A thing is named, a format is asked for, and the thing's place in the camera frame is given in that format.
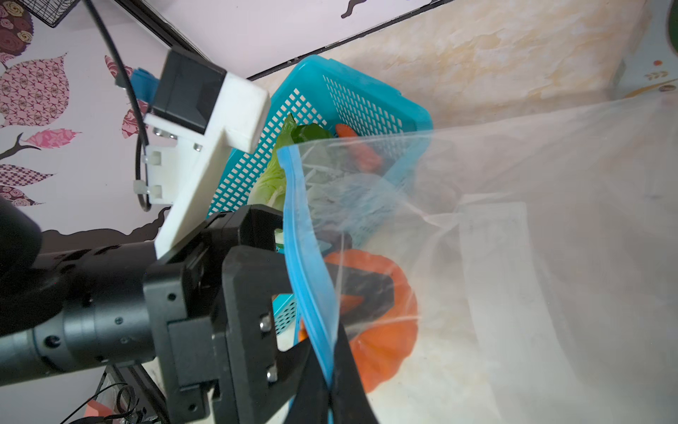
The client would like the clear zip top bag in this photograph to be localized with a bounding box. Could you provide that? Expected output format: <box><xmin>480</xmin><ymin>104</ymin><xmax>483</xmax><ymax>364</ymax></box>
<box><xmin>300</xmin><ymin>94</ymin><xmax>677</xmax><ymax>423</ymax></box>

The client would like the teal plastic basket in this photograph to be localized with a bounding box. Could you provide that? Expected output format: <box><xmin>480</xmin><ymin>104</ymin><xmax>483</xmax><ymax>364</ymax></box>
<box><xmin>211</xmin><ymin>57</ymin><xmax>433</xmax><ymax>337</ymax></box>

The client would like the green beverage can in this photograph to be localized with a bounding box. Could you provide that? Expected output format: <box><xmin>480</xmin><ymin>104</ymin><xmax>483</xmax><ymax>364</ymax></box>
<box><xmin>609</xmin><ymin>0</ymin><xmax>677</xmax><ymax>100</ymax></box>

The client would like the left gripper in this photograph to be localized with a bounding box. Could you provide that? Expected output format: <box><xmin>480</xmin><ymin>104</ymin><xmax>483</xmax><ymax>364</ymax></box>
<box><xmin>143</xmin><ymin>205</ymin><xmax>395</xmax><ymax>423</ymax></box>

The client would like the black wire basket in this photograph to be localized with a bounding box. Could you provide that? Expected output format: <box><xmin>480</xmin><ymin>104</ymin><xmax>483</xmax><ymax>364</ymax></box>
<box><xmin>19</xmin><ymin>0</ymin><xmax>79</xmax><ymax>28</ymax></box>

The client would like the napa cabbage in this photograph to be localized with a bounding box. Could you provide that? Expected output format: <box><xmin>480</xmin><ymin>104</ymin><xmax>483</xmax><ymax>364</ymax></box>
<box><xmin>247</xmin><ymin>114</ymin><xmax>333</xmax><ymax>211</ymax></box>

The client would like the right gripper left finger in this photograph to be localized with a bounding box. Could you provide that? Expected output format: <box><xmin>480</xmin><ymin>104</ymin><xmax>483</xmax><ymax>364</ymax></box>
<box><xmin>284</xmin><ymin>351</ymin><xmax>330</xmax><ymax>424</ymax></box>

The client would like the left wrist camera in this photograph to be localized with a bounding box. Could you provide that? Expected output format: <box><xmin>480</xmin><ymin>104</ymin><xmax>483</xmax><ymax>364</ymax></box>
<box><xmin>119</xmin><ymin>47</ymin><xmax>271</xmax><ymax>257</ymax></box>

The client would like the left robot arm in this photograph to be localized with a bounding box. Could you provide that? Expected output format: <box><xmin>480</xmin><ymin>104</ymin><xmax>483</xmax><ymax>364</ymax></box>
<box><xmin>1</xmin><ymin>201</ymin><xmax>376</xmax><ymax>423</ymax></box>

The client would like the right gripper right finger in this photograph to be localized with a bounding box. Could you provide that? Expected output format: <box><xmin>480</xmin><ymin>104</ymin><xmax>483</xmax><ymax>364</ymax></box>
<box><xmin>330</xmin><ymin>324</ymin><xmax>379</xmax><ymax>424</ymax></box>

